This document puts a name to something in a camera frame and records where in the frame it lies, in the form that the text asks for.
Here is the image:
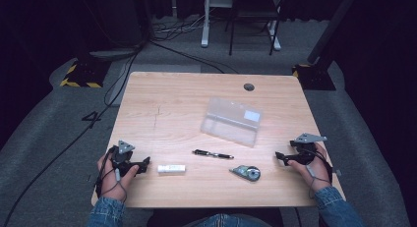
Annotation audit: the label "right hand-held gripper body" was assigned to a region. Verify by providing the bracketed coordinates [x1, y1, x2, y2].
[289, 132, 328, 166]

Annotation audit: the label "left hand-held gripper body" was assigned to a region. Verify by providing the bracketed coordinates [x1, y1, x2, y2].
[110, 140, 146, 178]

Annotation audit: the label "white eraser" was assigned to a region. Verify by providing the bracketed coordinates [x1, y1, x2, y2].
[156, 164, 187, 174]

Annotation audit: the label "grey correction tape dispenser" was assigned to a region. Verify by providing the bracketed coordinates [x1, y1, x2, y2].
[228, 164, 262, 183]

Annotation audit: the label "clear plastic pencil case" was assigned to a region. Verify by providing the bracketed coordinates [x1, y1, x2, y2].
[200, 96, 264, 148]

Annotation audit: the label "black pen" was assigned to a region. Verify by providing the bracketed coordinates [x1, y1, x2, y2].
[192, 148, 235, 160]

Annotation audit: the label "person's right hand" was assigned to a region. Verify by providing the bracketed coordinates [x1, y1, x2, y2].
[287, 142, 333, 193]

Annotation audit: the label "person's left hand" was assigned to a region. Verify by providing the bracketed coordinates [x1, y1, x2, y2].
[96, 150, 141, 202]

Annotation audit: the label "black stand base yellow corner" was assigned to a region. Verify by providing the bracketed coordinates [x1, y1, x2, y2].
[291, 63, 337, 91]

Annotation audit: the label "person's denim legs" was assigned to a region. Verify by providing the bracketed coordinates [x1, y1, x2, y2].
[191, 213, 270, 227]

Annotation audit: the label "hazard-striped stand base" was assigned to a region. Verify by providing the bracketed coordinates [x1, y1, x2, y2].
[59, 59, 112, 89]

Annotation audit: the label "slanted black stand pole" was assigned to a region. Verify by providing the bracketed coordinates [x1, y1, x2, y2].
[306, 0, 361, 66]

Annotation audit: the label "dark upright stand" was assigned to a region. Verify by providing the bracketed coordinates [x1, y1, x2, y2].
[86, 0, 152, 62]

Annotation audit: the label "black chair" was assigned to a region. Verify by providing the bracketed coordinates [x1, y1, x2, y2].
[225, 0, 285, 56]

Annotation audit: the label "left gripper grey cable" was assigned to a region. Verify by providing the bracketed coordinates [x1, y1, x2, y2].
[93, 145, 128, 202]

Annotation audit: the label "gripper grey cable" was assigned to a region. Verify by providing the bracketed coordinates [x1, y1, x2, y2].
[93, 145, 128, 202]
[304, 147, 334, 199]

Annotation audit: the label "right gripper grey cable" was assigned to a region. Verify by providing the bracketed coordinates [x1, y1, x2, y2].
[304, 147, 334, 199]

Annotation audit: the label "long black floor cable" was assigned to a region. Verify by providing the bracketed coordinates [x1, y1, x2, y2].
[0, 46, 146, 227]

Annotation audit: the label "bundle of floor cables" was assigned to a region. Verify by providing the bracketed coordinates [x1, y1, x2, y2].
[151, 12, 211, 42]

